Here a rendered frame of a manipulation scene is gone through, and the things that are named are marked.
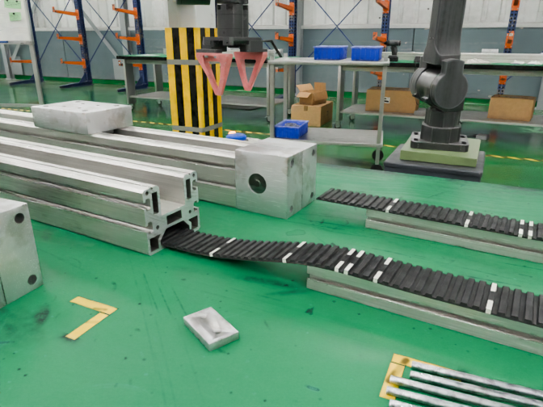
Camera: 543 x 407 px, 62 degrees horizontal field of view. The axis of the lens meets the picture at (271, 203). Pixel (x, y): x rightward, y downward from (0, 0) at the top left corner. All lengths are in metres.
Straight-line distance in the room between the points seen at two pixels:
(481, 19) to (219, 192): 7.55
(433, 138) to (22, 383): 0.88
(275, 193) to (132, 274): 0.24
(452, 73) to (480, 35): 7.08
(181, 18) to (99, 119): 3.19
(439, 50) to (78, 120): 0.71
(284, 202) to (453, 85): 0.49
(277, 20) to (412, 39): 2.45
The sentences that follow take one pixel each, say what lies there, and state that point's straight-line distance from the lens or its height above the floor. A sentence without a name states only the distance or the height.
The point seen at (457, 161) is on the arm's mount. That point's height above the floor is 0.79.
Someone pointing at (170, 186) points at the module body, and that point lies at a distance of 0.62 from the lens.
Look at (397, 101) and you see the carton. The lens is 5.43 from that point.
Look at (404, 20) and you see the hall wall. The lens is 8.21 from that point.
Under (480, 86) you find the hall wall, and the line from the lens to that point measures 8.11.
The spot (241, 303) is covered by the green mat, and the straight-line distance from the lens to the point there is 0.47.
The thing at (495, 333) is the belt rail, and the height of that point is 0.79.
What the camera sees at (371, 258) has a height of 0.82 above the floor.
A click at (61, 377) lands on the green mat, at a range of 0.42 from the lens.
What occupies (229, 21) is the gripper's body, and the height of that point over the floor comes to 1.06.
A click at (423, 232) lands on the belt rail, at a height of 0.79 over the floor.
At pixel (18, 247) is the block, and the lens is 0.53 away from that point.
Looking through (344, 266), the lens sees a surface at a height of 0.81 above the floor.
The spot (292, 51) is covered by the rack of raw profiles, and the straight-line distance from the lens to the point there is 8.35.
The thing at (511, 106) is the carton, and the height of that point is 0.36.
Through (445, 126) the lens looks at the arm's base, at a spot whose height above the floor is 0.85.
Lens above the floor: 1.03
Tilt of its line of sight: 20 degrees down
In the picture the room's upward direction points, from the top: straight up
